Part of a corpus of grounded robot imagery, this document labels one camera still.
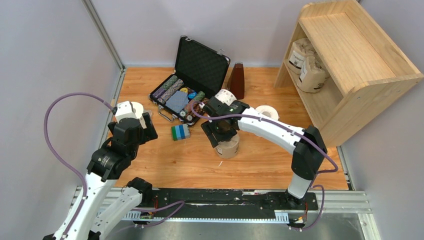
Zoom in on patterned paper roll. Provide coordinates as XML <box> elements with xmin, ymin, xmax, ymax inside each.
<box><xmin>214</xmin><ymin>89</ymin><xmax>237</xmax><ymax>106</ymax></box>
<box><xmin>255</xmin><ymin>105</ymin><xmax>280</xmax><ymax>121</ymax></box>

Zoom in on brown roll front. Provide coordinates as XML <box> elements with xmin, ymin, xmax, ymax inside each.
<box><xmin>296</xmin><ymin>54</ymin><xmax>331</xmax><ymax>93</ymax></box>

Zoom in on brown roll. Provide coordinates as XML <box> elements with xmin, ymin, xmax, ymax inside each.
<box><xmin>214</xmin><ymin>133</ymin><xmax>240</xmax><ymax>159</ymax></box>
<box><xmin>287</xmin><ymin>37</ymin><xmax>316</xmax><ymax>74</ymax></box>
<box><xmin>296</xmin><ymin>54</ymin><xmax>331</xmax><ymax>93</ymax></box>

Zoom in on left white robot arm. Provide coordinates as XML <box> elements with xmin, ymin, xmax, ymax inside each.
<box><xmin>44</xmin><ymin>112</ymin><xmax>158</xmax><ymax>240</ymax></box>

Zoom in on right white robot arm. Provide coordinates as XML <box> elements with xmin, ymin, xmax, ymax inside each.
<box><xmin>199</xmin><ymin>97</ymin><xmax>328</xmax><ymax>209</ymax></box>

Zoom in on wooden shelf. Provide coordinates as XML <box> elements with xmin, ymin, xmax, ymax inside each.
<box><xmin>291</xmin><ymin>0</ymin><xmax>424</xmax><ymax>147</ymax></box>

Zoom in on white toilet paper roll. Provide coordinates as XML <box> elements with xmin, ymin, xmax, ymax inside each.
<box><xmin>130</xmin><ymin>101</ymin><xmax>153</xmax><ymax>129</ymax></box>

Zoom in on green blue block toy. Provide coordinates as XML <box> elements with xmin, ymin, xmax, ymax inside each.
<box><xmin>170</xmin><ymin>124</ymin><xmax>191</xmax><ymax>141</ymax></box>

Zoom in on patterned paper roll lying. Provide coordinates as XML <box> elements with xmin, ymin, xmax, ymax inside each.
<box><xmin>214</xmin><ymin>89</ymin><xmax>237</xmax><ymax>106</ymax></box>

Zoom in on brown metronome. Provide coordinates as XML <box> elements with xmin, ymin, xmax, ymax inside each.
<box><xmin>227</xmin><ymin>62</ymin><xmax>245</xmax><ymax>100</ymax></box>

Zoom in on black poker chip case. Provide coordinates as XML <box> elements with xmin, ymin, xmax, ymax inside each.
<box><xmin>148</xmin><ymin>35</ymin><xmax>231</xmax><ymax>126</ymax></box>

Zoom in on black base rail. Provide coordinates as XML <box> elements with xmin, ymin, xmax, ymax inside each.
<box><xmin>138</xmin><ymin>188</ymin><xmax>319</xmax><ymax>220</ymax></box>

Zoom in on aluminium frame post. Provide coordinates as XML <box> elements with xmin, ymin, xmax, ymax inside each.
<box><xmin>82</xmin><ymin>0</ymin><xmax>125</xmax><ymax>72</ymax></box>

